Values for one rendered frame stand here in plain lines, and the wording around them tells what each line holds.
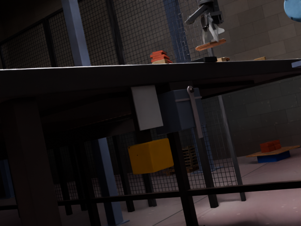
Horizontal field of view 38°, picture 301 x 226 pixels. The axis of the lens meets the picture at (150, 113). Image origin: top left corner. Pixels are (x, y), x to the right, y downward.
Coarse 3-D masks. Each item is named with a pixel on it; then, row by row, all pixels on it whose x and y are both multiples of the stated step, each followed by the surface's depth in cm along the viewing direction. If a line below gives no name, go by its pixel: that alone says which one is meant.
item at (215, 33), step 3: (210, 24) 193; (210, 27) 194; (216, 27) 194; (210, 30) 194; (213, 30) 192; (216, 30) 192; (219, 30) 193; (222, 30) 194; (213, 33) 192; (216, 33) 192; (219, 33) 193; (213, 36) 193; (216, 36) 191; (216, 39) 192
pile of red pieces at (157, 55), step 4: (152, 52) 276; (156, 52) 275; (160, 52) 275; (164, 52) 282; (152, 56) 276; (156, 56) 275; (160, 56) 274; (164, 56) 275; (152, 60) 276; (156, 60) 275; (168, 60) 278
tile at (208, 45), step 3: (219, 39) 193; (222, 39) 193; (225, 39) 197; (210, 42) 191; (213, 42) 192; (216, 42) 192; (219, 42) 194; (222, 42) 197; (201, 45) 193; (204, 45) 192; (207, 45) 192; (210, 45) 195; (213, 45) 198; (216, 45) 202; (198, 48) 194; (201, 48) 196; (204, 48) 200
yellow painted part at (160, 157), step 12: (132, 96) 120; (132, 108) 120; (144, 132) 119; (144, 144) 115; (156, 144) 116; (168, 144) 120; (132, 156) 118; (144, 156) 116; (156, 156) 116; (168, 156) 119; (132, 168) 119; (144, 168) 116; (156, 168) 115
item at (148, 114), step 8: (136, 88) 118; (144, 88) 121; (152, 88) 124; (136, 96) 118; (144, 96) 120; (152, 96) 123; (136, 104) 117; (144, 104) 120; (152, 104) 122; (136, 112) 117; (144, 112) 119; (152, 112) 122; (144, 120) 119; (152, 120) 121; (160, 120) 124; (144, 128) 118
